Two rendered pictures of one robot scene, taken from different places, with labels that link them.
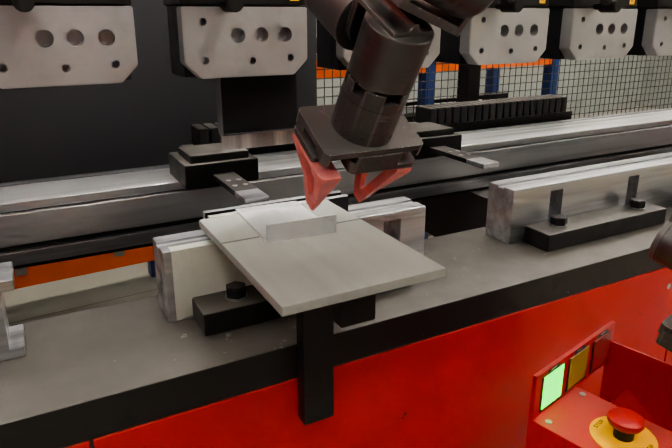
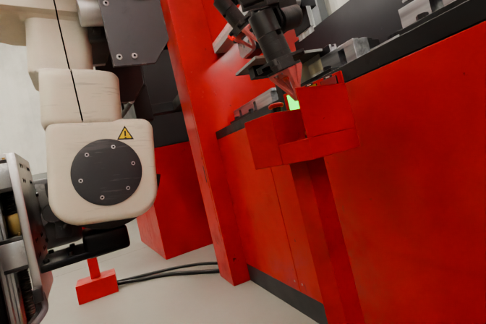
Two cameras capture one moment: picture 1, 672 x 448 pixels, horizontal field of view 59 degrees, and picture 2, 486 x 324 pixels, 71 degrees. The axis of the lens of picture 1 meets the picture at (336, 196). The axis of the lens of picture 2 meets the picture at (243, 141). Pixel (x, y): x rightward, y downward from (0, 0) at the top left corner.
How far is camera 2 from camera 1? 142 cm
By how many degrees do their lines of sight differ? 96
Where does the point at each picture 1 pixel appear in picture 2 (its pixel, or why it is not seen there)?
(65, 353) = not seen: hidden behind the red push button
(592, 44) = not seen: outside the picture
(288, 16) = not seen: outside the picture
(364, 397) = not seen: hidden behind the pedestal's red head
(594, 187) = not seen: outside the picture
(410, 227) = (348, 50)
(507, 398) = (363, 134)
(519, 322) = (354, 86)
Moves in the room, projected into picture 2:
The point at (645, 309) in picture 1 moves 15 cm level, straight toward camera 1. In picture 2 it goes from (470, 68) to (385, 92)
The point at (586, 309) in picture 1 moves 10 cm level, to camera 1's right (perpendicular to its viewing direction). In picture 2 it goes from (398, 74) to (416, 63)
